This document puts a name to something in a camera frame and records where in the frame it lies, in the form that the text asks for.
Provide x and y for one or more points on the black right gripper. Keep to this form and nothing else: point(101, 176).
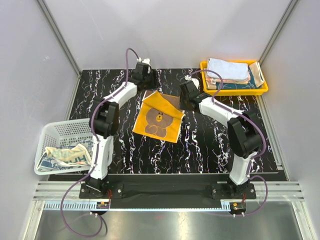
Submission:
point(182, 104)

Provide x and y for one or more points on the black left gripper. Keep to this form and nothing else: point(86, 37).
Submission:
point(154, 83)

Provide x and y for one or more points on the pink white rabbit towel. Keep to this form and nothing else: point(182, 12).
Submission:
point(214, 80)

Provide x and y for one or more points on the yellow brown bear towel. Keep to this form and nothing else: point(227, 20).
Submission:
point(160, 117)

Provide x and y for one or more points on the light blue white towel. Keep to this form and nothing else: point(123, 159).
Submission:
point(228, 70)

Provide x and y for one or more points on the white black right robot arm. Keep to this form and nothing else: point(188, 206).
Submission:
point(246, 139)

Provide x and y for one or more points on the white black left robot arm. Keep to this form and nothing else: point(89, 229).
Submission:
point(105, 118)

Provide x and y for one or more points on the yellow plastic tray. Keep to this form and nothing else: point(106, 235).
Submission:
point(221, 92)

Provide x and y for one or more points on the blue white patterned towel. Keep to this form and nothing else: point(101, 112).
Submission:
point(69, 157)

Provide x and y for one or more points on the white plastic laundry basket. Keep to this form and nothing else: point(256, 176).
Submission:
point(64, 135)

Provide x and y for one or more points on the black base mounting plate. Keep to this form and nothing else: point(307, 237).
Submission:
point(215, 186)

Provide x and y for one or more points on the right orange connector box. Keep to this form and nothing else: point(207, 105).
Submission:
point(238, 207)

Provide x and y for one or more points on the orange connector box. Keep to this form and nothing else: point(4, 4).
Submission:
point(238, 207)
point(103, 205)

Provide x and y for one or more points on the left orange connector box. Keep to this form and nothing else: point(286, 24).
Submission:
point(103, 205)

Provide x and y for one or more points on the aluminium frame rail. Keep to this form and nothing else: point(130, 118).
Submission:
point(277, 191)

